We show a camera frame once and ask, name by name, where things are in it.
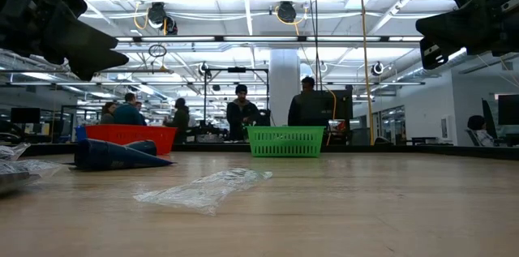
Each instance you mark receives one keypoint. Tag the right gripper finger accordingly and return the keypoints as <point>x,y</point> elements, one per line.
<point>466,26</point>
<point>436,54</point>

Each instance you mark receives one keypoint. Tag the person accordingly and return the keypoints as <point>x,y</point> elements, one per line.
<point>302,107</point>
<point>241,115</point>
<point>180,119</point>
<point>480,131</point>
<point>127,113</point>
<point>107,115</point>

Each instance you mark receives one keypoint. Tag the green plastic basket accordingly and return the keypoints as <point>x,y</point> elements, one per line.
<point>286,141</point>

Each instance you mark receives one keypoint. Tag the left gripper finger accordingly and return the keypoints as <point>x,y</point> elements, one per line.
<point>85,46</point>

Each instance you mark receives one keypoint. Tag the dark blue sachet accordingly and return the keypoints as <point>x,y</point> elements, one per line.
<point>109,155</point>
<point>144,146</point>

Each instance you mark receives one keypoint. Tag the empty clear plastic bag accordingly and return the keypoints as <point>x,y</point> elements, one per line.
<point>207,192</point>

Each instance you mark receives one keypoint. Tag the blue plastic basket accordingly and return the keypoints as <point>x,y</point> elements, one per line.
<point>81,133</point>

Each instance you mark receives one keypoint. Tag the red plastic basket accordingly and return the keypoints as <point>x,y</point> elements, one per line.
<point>121,133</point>

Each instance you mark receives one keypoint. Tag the black monitor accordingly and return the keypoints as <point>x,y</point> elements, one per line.
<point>332,105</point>

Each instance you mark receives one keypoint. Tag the black metal stand frame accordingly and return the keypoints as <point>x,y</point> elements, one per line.
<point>237,69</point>

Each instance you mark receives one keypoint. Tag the white pillar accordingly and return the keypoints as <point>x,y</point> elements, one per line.
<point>284,86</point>

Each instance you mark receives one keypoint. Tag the black metal table frame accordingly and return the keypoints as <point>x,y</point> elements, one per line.
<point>405,151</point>

